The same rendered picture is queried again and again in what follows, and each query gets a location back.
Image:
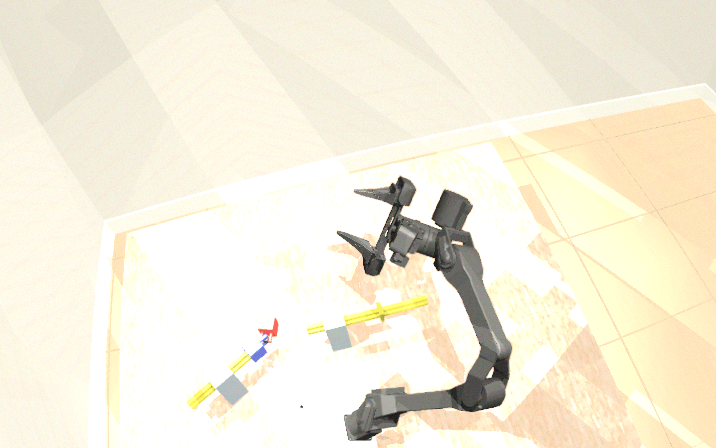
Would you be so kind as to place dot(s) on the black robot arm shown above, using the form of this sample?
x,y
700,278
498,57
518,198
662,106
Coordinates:
x,y
462,268

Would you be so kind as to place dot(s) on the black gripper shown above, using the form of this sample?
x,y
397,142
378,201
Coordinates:
x,y
398,195

